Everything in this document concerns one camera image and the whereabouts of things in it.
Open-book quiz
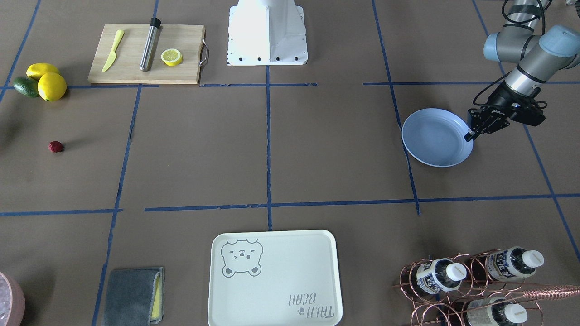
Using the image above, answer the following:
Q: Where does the lemon half slice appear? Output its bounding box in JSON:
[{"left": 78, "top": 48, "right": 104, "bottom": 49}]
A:
[{"left": 161, "top": 49, "right": 183, "bottom": 67}]

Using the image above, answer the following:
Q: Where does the steel rod black cap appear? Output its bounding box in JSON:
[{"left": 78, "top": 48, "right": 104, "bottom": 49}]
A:
[{"left": 139, "top": 17, "right": 161, "bottom": 72}]

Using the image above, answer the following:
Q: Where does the cream bear tray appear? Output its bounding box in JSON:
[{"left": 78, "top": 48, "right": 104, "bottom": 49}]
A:
[{"left": 208, "top": 230, "right": 343, "bottom": 326}]

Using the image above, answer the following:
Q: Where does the bottle white cap bottom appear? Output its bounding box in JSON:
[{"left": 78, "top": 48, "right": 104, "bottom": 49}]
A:
[{"left": 464, "top": 297, "right": 528, "bottom": 326}]

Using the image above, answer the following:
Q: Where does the green avocado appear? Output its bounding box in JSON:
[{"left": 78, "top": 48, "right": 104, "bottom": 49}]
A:
[{"left": 12, "top": 76, "right": 39, "bottom": 98}]

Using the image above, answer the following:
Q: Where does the copper wire bottle rack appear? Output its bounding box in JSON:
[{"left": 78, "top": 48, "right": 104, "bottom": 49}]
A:
[{"left": 392, "top": 259, "right": 579, "bottom": 326}]

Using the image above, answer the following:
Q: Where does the wooden cutting board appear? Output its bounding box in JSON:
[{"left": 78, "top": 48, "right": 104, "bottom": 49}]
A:
[{"left": 88, "top": 24, "right": 208, "bottom": 85}]

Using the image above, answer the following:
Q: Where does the grey yellow folded cloth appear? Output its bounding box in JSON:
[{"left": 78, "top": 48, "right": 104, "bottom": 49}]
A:
[{"left": 101, "top": 266, "right": 165, "bottom": 326}]

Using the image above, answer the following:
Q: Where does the yellow lemon front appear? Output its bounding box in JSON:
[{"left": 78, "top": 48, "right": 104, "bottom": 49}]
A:
[{"left": 38, "top": 72, "right": 67, "bottom": 101}]

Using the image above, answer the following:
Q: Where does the red strawberry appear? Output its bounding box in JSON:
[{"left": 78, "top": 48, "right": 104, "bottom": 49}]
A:
[{"left": 49, "top": 141, "right": 65, "bottom": 153}]

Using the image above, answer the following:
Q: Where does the yellow plastic knife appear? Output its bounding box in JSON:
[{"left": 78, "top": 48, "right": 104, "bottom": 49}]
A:
[{"left": 101, "top": 29, "right": 125, "bottom": 72}]

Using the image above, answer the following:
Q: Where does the yellow lemon rear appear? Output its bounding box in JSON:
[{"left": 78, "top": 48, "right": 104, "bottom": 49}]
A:
[{"left": 26, "top": 62, "right": 60, "bottom": 81}]

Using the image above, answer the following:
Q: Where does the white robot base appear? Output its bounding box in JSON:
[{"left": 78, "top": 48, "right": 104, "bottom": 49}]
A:
[{"left": 227, "top": 0, "right": 309, "bottom": 66}]

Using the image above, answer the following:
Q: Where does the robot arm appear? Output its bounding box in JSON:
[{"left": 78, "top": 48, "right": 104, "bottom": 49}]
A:
[{"left": 464, "top": 0, "right": 580, "bottom": 142}]

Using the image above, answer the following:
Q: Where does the bottle white cap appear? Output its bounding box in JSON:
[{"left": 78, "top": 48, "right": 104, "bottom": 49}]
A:
[
  {"left": 485, "top": 246, "right": 545, "bottom": 282},
  {"left": 464, "top": 297, "right": 528, "bottom": 326},
  {"left": 413, "top": 258, "right": 468, "bottom": 296}
]

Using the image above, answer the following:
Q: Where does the yellow lemon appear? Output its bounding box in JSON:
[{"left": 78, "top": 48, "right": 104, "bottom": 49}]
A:
[
  {"left": 38, "top": 72, "right": 67, "bottom": 101},
  {"left": 26, "top": 62, "right": 60, "bottom": 81}
]

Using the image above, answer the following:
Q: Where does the blue plate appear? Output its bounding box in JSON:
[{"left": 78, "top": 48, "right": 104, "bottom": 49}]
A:
[{"left": 401, "top": 108, "right": 473, "bottom": 168}]

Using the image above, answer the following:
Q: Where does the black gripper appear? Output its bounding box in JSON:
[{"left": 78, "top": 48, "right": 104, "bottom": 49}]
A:
[{"left": 464, "top": 82, "right": 546, "bottom": 142}]

